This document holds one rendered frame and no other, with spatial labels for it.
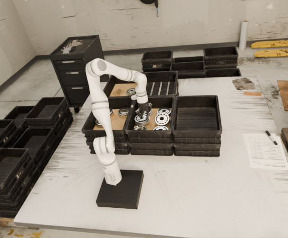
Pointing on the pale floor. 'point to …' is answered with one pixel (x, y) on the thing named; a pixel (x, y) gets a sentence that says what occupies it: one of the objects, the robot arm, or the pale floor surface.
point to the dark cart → (76, 68)
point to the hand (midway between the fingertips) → (145, 116)
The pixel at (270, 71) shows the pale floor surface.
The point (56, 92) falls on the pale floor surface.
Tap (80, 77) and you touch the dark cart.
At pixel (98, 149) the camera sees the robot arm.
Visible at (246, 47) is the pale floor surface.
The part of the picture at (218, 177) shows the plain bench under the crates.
